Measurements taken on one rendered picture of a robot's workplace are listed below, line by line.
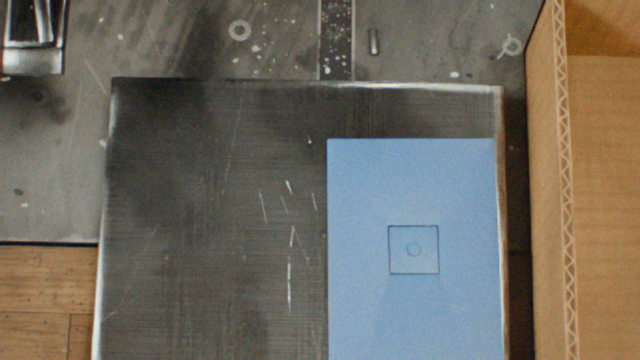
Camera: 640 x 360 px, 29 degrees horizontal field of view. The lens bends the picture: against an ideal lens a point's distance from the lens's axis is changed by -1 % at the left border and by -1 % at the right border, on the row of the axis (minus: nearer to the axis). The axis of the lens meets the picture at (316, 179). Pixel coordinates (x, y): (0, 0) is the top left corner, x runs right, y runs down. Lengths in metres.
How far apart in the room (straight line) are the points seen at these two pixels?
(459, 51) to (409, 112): 0.05
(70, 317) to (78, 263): 0.02
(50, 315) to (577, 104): 0.25
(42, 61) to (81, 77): 0.09
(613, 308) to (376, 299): 0.10
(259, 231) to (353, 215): 0.04
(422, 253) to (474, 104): 0.07
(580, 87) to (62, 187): 0.23
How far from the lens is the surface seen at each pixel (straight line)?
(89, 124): 0.56
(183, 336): 0.51
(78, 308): 0.54
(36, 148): 0.56
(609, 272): 0.54
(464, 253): 0.52
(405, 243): 0.51
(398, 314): 0.51
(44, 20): 0.49
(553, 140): 0.50
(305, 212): 0.52
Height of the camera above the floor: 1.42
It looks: 73 degrees down
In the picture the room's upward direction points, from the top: straight up
